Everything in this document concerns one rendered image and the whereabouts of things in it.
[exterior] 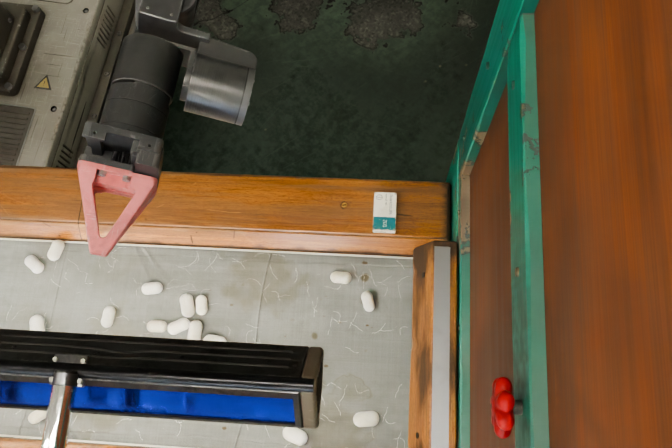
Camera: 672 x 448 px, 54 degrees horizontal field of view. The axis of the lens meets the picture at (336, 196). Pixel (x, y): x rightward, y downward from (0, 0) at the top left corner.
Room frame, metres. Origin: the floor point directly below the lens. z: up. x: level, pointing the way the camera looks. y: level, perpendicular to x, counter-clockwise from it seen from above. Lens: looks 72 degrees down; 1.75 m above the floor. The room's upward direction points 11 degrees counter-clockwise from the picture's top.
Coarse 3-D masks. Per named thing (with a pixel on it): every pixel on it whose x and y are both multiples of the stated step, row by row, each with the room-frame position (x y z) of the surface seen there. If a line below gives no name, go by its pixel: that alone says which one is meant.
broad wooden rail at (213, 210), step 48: (0, 192) 0.44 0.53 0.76; (48, 192) 0.42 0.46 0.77; (192, 192) 0.37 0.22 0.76; (240, 192) 0.36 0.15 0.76; (288, 192) 0.34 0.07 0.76; (336, 192) 0.33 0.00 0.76; (432, 192) 0.30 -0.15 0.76; (144, 240) 0.32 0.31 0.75; (192, 240) 0.30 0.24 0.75; (240, 240) 0.29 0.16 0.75; (288, 240) 0.27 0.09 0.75; (336, 240) 0.26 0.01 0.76; (384, 240) 0.24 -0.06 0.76; (432, 240) 0.23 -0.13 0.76
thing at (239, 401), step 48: (0, 336) 0.14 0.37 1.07; (48, 336) 0.13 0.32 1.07; (96, 336) 0.12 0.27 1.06; (0, 384) 0.09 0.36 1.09; (48, 384) 0.08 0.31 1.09; (96, 384) 0.07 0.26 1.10; (144, 384) 0.06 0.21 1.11; (192, 384) 0.05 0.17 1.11; (240, 384) 0.04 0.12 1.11; (288, 384) 0.04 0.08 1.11
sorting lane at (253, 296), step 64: (0, 256) 0.34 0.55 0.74; (64, 256) 0.32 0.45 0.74; (128, 256) 0.30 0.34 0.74; (192, 256) 0.28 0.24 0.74; (256, 256) 0.26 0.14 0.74; (320, 256) 0.24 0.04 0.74; (384, 256) 0.22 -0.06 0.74; (0, 320) 0.23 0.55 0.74; (64, 320) 0.22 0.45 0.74; (128, 320) 0.20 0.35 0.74; (192, 320) 0.18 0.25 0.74; (256, 320) 0.16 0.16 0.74; (320, 320) 0.14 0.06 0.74; (384, 320) 0.12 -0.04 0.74; (384, 384) 0.03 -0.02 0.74
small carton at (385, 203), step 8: (376, 192) 0.31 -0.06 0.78; (384, 192) 0.31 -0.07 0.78; (376, 200) 0.30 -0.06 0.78; (384, 200) 0.30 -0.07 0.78; (392, 200) 0.29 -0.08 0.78; (376, 208) 0.29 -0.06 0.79; (384, 208) 0.28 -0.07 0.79; (392, 208) 0.28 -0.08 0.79; (376, 216) 0.27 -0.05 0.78; (384, 216) 0.27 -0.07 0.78; (392, 216) 0.27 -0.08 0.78; (376, 224) 0.26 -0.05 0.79; (384, 224) 0.26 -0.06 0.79; (392, 224) 0.26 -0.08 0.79; (376, 232) 0.25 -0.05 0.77; (384, 232) 0.25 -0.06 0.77; (392, 232) 0.25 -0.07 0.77
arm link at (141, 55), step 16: (128, 48) 0.35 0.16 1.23; (144, 48) 0.34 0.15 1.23; (160, 48) 0.34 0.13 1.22; (176, 48) 0.35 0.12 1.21; (192, 48) 0.35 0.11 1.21; (128, 64) 0.33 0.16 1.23; (144, 64) 0.33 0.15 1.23; (160, 64) 0.33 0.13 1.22; (176, 64) 0.34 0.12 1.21; (192, 64) 0.33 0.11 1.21; (112, 80) 0.32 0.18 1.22; (128, 80) 0.32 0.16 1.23; (144, 80) 0.31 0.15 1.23; (160, 80) 0.31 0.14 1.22; (176, 80) 0.32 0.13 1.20
